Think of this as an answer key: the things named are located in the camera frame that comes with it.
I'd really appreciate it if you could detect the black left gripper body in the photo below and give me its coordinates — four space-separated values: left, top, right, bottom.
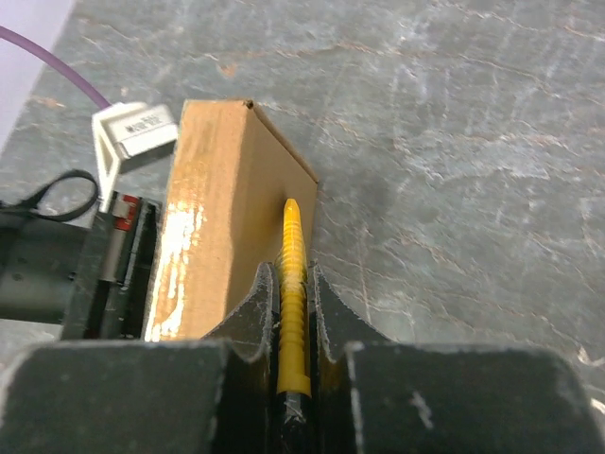
60 192 162 341

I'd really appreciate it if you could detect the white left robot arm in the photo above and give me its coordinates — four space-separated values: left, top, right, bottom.
1 170 162 341

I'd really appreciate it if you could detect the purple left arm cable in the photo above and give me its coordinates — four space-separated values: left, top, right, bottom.
0 25 112 109

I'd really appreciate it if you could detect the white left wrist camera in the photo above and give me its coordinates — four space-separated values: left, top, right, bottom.
92 102 179 213

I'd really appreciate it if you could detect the yellow utility knife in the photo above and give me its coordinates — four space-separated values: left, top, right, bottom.
274 199 313 453

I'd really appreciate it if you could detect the brown cardboard express box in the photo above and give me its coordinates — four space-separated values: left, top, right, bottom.
143 99 319 341

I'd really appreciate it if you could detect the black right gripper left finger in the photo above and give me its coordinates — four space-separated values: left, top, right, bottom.
1 263 278 453

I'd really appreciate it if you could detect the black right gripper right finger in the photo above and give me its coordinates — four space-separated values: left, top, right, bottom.
307 266 604 453

